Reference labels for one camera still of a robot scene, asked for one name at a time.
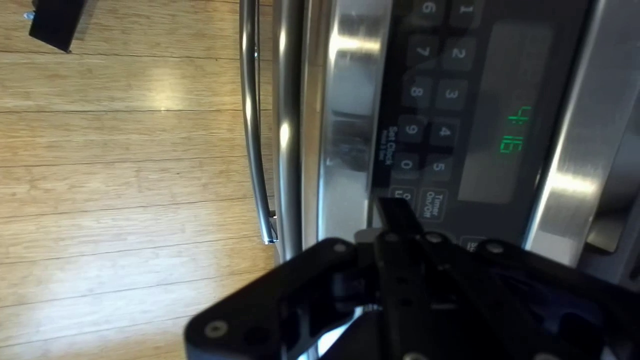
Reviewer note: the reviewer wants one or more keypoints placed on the stainless steel stove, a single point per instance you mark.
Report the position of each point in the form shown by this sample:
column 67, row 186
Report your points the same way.
column 492, row 119

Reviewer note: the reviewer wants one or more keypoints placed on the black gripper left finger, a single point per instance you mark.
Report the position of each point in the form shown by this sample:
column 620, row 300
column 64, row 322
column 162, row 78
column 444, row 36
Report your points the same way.
column 400, row 285

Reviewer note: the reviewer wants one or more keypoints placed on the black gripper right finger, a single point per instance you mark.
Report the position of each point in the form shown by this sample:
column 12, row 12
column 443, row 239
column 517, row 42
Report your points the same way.
column 506, row 320

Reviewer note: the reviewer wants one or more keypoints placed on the black object on floor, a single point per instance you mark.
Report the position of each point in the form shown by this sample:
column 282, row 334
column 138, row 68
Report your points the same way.
column 54, row 23

